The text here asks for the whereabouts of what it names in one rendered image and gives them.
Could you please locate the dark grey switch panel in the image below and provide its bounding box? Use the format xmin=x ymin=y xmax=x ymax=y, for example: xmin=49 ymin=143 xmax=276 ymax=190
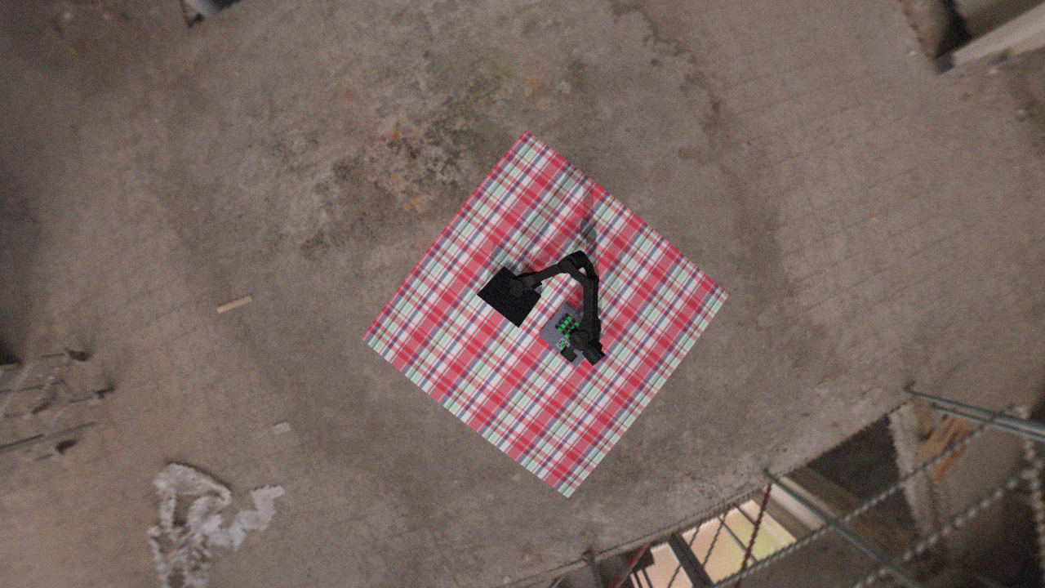
xmin=538 ymin=303 xmax=585 ymax=368

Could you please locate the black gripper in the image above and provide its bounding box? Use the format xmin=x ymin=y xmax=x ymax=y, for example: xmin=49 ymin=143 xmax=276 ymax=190
xmin=561 ymin=339 xmax=582 ymax=363

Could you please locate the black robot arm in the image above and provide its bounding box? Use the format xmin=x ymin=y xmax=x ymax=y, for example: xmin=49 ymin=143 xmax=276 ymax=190
xmin=505 ymin=250 xmax=605 ymax=364

